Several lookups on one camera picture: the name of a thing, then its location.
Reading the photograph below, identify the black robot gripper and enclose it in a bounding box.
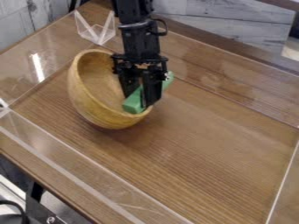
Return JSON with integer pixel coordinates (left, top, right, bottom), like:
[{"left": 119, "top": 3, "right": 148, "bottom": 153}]
[{"left": 112, "top": 18, "right": 168, "bottom": 108}]

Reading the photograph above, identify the green rectangular block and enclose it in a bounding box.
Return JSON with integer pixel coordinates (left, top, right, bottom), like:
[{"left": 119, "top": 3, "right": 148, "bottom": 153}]
[{"left": 121, "top": 71, "right": 173, "bottom": 115}]

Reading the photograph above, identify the brown wooden bowl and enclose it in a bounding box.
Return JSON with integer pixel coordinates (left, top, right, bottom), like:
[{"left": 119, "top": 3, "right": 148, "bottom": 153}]
[{"left": 67, "top": 49, "right": 153, "bottom": 130}]

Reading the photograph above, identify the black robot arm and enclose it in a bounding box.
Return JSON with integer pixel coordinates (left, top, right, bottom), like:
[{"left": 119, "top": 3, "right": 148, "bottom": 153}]
[{"left": 111, "top": 0, "right": 168, "bottom": 109}]

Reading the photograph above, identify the clear acrylic corner bracket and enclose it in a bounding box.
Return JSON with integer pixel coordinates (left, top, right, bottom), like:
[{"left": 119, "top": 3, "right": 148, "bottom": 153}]
[{"left": 73, "top": 10, "right": 116, "bottom": 46}]

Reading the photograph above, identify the clear acrylic tray wall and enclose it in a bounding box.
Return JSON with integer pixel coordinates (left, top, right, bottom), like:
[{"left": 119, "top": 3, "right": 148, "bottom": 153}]
[{"left": 0, "top": 98, "right": 193, "bottom": 224}]

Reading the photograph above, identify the black table leg bracket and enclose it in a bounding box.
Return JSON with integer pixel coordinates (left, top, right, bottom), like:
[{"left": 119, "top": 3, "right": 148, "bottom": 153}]
[{"left": 25, "top": 182, "right": 67, "bottom": 224}]

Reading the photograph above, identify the black cable under table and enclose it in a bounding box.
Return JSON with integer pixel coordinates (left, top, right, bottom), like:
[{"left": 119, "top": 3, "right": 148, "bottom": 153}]
[{"left": 0, "top": 199, "right": 28, "bottom": 224}]

